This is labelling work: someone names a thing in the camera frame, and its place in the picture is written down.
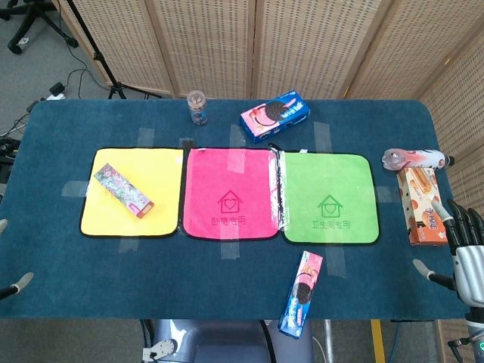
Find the wooden folding screen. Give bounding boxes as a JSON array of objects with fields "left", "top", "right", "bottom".
[{"left": 52, "top": 0, "right": 484, "bottom": 363}]

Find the clear snack jar blue label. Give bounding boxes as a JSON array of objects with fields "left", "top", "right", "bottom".
[{"left": 187, "top": 90, "right": 209, "bottom": 127}]

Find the black tripod stand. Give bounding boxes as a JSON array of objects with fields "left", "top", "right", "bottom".
[{"left": 66, "top": 0, "right": 162, "bottom": 100}]

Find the yellow cloth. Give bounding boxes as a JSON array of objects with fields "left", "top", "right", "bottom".
[{"left": 79, "top": 147, "right": 185, "bottom": 239}]

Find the black office chair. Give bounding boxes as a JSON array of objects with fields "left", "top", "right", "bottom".
[{"left": 0, "top": 0, "right": 79, "bottom": 54}]

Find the pink cloth with house print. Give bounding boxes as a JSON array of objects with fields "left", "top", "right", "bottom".
[{"left": 181, "top": 147, "right": 281, "bottom": 241}]

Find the long Oreo cookie pack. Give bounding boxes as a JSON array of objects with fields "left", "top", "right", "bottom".
[{"left": 278, "top": 250, "right": 324, "bottom": 340}]

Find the white power strip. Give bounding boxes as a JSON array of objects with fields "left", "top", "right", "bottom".
[{"left": 47, "top": 82, "right": 68, "bottom": 101}]

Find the clear tape strip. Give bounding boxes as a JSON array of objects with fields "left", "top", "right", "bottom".
[
  {"left": 325, "top": 245, "right": 347, "bottom": 279},
  {"left": 119, "top": 237, "right": 141, "bottom": 253},
  {"left": 313, "top": 121, "right": 334, "bottom": 153},
  {"left": 62, "top": 180, "right": 90, "bottom": 197},
  {"left": 376, "top": 185, "right": 396, "bottom": 203},
  {"left": 228, "top": 123, "right": 247, "bottom": 175},
  {"left": 220, "top": 240, "right": 241, "bottom": 261},
  {"left": 138, "top": 127, "right": 156, "bottom": 147}
]

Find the grey robot torso base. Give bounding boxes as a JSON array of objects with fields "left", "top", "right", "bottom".
[{"left": 141, "top": 319, "right": 315, "bottom": 363}]

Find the white pink plastic bottle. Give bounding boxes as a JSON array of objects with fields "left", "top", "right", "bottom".
[{"left": 381, "top": 147, "right": 455, "bottom": 172}]

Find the wide blue pink cookie box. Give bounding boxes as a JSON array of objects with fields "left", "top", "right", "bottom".
[{"left": 240, "top": 89, "right": 311, "bottom": 144}]

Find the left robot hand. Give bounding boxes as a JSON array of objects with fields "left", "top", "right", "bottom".
[{"left": 0, "top": 218, "right": 35, "bottom": 302}]

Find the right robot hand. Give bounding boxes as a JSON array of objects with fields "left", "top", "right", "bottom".
[{"left": 412, "top": 198, "right": 484, "bottom": 304}]

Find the shiny crinkled tape strip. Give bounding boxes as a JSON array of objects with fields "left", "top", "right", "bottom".
[{"left": 267, "top": 142, "right": 289, "bottom": 232}]

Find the orange biscuit box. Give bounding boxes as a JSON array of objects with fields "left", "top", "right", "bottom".
[{"left": 396, "top": 167, "right": 451, "bottom": 247}]

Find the green cloth with house print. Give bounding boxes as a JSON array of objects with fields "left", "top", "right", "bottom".
[{"left": 281, "top": 150, "right": 380, "bottom": 246}]

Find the black floor device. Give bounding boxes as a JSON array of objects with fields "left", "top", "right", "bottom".
[{"left": 0, "top": 138, "right": 20, "bottom": 162}]

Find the metal table leg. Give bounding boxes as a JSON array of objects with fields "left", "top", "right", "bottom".
[{"left": 324, "top": 319, "right": 334, "bottom": 363}]

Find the floral pink cardboard box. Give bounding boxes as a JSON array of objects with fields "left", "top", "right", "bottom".
[{"left": 93, "top": 163, "right": 155, "bottom": 220}]

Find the blue table cover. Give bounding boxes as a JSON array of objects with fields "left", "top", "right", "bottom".
[{"left": 0, "top": 98, "right": 473, "bottom": 322}]

